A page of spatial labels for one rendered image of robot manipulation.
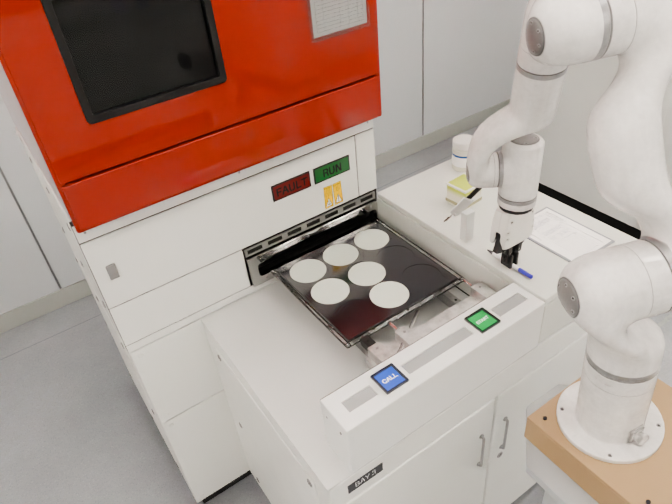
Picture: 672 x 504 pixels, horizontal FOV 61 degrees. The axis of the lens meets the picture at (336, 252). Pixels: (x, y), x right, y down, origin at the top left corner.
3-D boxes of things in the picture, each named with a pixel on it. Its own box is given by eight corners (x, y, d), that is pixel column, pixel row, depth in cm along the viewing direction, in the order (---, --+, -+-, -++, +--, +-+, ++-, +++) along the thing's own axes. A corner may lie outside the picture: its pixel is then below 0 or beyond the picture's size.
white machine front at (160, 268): (126, 348, 149) (68, 222, 125) (374, 227, 182) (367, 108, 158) (129, 355, 147) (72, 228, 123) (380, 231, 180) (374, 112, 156)
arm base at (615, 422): (687, 433, 107) (711, 368, 96) (609, 482, 102) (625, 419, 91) (607, 367, 121) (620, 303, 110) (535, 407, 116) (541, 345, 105)
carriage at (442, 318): (365, 366, 133) (365, 357, 132) (479, 297, 148) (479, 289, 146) (387, 387, 128) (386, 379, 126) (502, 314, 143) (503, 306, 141)
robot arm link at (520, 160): (497, 203, 124) (541, 201, 124) (502, 148, 116) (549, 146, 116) (491, 183, 131) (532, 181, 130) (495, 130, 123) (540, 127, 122)
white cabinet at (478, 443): (253, 483, 206) (199, 320, 156) (452, 355, 245) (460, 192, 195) (358, 651, 162) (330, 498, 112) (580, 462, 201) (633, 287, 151)
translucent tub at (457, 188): (444, 202, 164) (445, 182, 160) (462, 192, 167) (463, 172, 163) (464, 213, 159) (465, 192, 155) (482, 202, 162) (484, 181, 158)
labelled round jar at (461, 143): (446, 166, 180) (447, 139, 174) (463, 159, 182) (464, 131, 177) (463, 175, 175) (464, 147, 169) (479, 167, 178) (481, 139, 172)
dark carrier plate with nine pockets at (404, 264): (276, 270, 158) (276, 268, 157) (375, 222, 171) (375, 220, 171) (348, 341, 134) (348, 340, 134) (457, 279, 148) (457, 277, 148)
